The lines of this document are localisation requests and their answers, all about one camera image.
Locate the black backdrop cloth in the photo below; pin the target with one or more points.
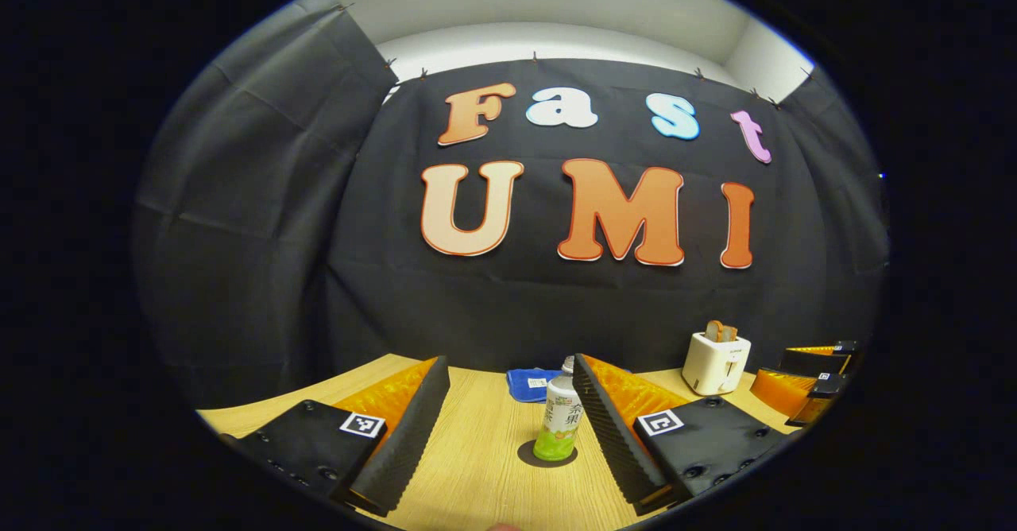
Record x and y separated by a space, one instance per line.
516 308

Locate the white toaster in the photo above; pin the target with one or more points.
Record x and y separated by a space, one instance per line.
715 364

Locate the round dark coaster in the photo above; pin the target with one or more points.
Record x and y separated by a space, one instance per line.
526 455

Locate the brown toast slice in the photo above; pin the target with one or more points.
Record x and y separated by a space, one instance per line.
713 331
729 332

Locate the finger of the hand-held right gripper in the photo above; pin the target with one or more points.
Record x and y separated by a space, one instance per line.
810 362
826 386

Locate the blue towel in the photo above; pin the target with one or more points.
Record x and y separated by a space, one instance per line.
528 385

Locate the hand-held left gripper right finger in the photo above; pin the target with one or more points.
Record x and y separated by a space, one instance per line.
608 436

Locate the clear plastic water bottle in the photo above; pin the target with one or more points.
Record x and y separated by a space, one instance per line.
556 424

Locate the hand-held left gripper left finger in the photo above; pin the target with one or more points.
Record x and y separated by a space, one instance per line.
409 436

